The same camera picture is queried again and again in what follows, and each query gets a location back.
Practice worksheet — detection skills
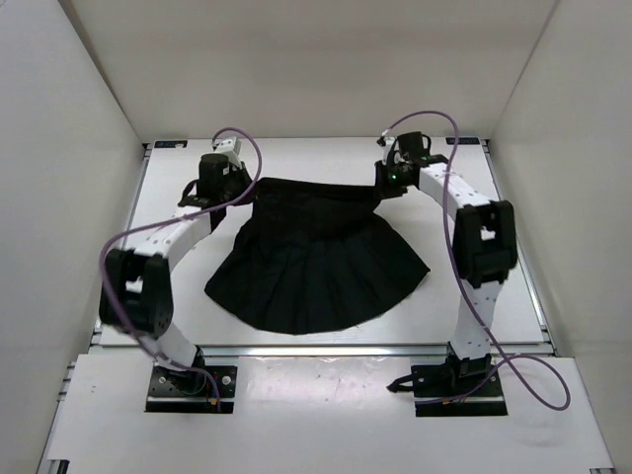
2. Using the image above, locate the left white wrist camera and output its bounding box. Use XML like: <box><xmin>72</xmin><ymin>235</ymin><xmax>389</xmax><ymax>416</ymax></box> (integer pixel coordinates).
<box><xmin>213</xmin><ymin>137</ymin><xmax>243</xmax><ymax>169</ymax></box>

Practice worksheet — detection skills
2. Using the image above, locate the black pleated skirt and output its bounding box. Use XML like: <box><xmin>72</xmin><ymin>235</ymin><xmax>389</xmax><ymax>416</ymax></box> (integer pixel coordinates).
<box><xmin>204</xmin><ymin>178</ymin><xmax>430</xmax><ymax>335</ymax></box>

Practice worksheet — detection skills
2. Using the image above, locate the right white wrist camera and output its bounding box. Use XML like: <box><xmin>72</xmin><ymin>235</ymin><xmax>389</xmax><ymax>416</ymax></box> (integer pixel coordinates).
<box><xmin>376</xmin><ymin>129</ymin><xmax>401</xmax><ymax>166</ymax></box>

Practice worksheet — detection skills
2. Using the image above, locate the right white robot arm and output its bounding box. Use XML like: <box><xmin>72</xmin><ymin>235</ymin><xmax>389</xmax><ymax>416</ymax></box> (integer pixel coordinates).
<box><xmin>375</xmin><ymin>132</ymin><xmax>517</xmax><ymax>397</ymax></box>

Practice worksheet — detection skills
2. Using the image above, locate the left blue table label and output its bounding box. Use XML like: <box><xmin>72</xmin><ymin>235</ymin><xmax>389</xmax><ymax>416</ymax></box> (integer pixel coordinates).
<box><xmin>153</xmin><ymin>140</ymin><xmax>188</xmax><ymax>149</ymax></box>

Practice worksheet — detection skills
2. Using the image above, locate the right blue table label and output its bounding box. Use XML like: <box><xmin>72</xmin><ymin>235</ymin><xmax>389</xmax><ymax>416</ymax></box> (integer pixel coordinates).
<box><xmin>445</xmin><ymin>136</ymin><xmax>481</xmax><ymax>146</ymax></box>

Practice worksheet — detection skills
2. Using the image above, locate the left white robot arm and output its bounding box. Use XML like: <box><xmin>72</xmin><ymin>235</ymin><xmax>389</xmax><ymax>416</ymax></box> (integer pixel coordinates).
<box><xmin>99</xmin><ymin>142</ymin><xmax>253</xmax><ymax>398</ymax></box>

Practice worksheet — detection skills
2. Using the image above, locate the aluminium table rail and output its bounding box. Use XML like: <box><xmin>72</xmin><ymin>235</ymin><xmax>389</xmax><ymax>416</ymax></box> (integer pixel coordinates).
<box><xmin>202</xmin><ymin>345</ymin><xmax>447</xmax><ymax>357</ymax></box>

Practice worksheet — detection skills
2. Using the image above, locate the blue table label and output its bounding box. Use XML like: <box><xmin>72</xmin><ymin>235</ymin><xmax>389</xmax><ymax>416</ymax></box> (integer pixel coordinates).
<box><xmin>153</xmin><ymin>140</ymin><xmax>188</xmax><ymax>149</ymax></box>
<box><xmin>445</xmin><ymin>136</ymin><xmax>481</xmax><ymax>146</ymax></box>

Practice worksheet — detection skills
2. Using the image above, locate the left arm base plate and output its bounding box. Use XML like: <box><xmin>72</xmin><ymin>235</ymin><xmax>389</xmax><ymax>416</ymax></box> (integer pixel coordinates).
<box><xmin>145</xmin><ymin>361</ymin><xmax>238</xmax><ymax>415</ymax></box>

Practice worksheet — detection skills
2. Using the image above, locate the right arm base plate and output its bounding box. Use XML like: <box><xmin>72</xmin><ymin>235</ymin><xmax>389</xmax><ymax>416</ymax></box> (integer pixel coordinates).
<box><xmin>411</xmin><ymin>364</ymin><xmax>509</xmax><ymax>418</ymax></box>

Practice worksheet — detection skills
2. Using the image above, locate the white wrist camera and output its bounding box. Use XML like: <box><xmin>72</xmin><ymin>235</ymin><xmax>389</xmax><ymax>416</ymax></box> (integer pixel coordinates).
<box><xmin>213</xmin><ymin>137</ymin><xmax>243</xmax><ymax>169</ymax></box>
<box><xmin>376</xmin><ymin>129</ymin><xmax>401</xmax><ymax>166</ymax></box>

